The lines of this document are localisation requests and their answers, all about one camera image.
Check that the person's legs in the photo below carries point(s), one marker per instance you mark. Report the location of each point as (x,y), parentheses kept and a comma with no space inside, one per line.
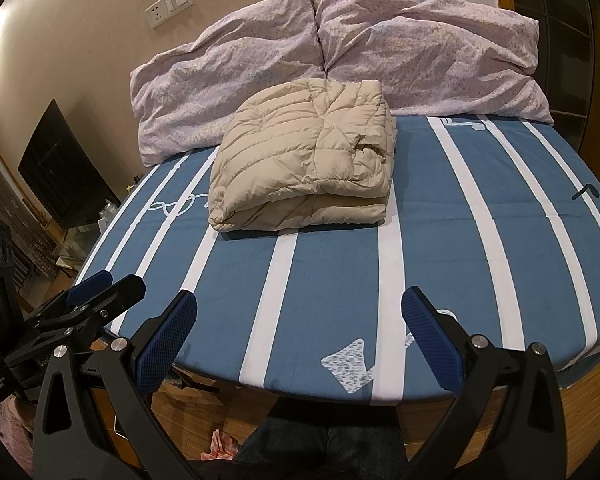
(320,447)

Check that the blue white striped bed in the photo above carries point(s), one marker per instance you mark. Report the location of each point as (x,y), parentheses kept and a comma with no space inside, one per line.
(480,260)

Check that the pink checked cloth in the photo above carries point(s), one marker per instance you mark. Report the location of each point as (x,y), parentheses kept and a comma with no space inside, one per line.
(220,444)

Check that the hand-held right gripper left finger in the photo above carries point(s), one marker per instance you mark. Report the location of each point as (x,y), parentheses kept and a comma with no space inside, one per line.
(166,340)

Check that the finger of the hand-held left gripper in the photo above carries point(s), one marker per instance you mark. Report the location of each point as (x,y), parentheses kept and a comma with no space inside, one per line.
(87,285)
(125,292)

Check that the beige down jacket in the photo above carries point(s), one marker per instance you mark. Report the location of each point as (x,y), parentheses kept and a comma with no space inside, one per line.
(300,165)

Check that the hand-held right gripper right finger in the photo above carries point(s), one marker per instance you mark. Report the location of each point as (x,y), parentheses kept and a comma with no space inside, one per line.
(432,342)

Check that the dark glass door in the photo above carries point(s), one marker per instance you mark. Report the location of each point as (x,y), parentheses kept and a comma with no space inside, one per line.
(555,35)

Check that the pink patterned cloth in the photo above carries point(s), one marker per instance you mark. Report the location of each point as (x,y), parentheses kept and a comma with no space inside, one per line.
(7,440)

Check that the white wall socket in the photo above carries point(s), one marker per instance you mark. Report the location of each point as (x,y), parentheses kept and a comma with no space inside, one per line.
(156,15)

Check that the glass side table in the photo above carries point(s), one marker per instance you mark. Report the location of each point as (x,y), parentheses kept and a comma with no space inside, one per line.
(77,247)

